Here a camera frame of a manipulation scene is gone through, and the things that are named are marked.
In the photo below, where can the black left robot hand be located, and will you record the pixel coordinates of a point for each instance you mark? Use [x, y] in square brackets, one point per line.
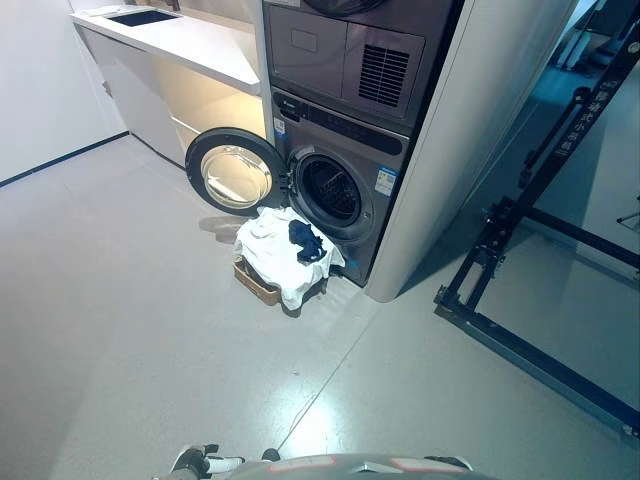
[189, 461]

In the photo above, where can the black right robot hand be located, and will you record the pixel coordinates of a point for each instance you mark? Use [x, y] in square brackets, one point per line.
[450, 461]

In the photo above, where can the white garment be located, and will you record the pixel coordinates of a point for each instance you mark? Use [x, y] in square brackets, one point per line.
[270, 255]

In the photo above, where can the dark blue garment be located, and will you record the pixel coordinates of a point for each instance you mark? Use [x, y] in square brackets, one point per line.
[306, 240]

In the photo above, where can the brown wicker laundry basket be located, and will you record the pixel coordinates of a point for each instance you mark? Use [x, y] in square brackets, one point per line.
[252, 286]

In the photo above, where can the round washing machine door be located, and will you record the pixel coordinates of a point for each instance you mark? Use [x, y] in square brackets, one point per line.
[230, 170]

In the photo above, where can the grey front-load washing machine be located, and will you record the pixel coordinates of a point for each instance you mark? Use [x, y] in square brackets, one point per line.
[345, 150]

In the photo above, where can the grey robot torso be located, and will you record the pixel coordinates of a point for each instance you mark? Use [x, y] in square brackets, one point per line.
[350, 469]

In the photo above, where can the blue energy label sticker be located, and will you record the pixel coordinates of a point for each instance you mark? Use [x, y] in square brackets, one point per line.
[386, 180]

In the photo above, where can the white appliance cabinet surround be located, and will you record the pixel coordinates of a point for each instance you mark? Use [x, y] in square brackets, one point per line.
[450, 150]

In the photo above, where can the white countertop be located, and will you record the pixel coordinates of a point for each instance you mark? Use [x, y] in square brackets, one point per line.
[200, 47]

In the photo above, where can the grey dryer with vent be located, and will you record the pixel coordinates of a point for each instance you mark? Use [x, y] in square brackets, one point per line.
[320, 55]

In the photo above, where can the dark recessed sink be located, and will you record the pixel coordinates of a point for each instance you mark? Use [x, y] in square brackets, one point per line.
[142, 18]

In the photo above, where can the dark round dryer door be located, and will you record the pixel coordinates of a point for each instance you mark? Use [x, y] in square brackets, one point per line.
[345, 5]

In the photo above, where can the black metal frame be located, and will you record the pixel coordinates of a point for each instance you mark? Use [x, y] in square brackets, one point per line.
[505, 230]

